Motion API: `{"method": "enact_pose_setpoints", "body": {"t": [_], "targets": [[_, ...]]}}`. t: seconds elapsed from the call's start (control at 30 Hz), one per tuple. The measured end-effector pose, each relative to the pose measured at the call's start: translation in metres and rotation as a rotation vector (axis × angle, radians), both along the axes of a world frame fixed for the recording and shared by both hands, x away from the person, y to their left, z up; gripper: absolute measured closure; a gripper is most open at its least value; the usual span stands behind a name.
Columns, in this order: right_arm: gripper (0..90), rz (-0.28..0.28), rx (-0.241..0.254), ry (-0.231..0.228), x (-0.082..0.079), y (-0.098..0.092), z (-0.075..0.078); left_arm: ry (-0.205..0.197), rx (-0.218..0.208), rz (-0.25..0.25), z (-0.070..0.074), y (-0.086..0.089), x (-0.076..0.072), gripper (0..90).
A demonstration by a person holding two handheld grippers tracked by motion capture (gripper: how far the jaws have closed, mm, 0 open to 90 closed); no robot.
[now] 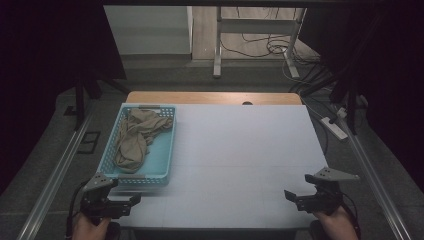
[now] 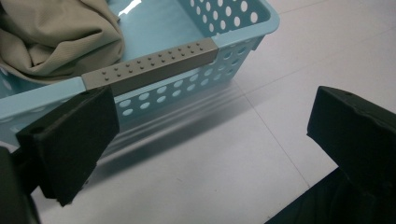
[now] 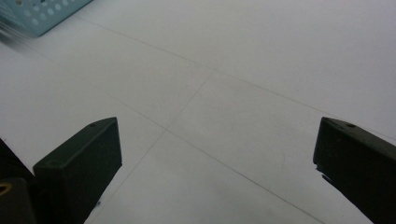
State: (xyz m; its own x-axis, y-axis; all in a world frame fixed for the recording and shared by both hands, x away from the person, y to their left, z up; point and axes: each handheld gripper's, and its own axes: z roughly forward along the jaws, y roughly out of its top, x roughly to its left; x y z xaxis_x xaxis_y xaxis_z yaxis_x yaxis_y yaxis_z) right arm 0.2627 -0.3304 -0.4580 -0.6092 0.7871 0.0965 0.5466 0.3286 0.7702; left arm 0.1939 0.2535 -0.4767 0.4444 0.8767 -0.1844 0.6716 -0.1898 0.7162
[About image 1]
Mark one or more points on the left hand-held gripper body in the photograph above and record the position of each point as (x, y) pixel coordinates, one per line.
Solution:
(96, 200)

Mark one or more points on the black rectangular floor frame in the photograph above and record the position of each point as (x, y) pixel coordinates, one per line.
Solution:
(89, 142)

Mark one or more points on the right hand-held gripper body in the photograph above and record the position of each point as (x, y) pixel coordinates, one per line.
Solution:
(325, 196)

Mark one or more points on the white metal desk frame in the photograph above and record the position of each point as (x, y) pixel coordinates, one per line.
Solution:
(218, 43)

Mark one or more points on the black metal stand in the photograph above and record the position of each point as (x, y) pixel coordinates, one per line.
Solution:
(80, 103)
(350, 106)

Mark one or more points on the person's dark trouser leg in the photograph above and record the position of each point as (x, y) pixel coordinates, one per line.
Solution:
(114, 231)
(314, 231)

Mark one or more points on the white cabinet panel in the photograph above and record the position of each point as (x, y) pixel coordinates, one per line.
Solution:
(146, 30)

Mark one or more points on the aluminium rail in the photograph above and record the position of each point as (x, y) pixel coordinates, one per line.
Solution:
(55, 176)
(373, 180)

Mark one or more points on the person's left hand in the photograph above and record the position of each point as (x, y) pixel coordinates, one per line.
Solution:
(87, 230)

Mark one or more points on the white power strip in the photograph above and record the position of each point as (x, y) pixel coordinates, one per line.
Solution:
(334, 128)

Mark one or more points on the person's right hand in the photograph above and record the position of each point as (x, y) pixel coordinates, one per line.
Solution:
(335, 226)

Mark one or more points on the white table cover sheet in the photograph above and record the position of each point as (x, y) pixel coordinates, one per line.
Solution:
(240, 156)

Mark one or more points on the light blue plastic basket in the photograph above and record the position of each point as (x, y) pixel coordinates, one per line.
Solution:
(156, 156)

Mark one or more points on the beige garment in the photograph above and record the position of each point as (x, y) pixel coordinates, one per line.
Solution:
(135, 140)

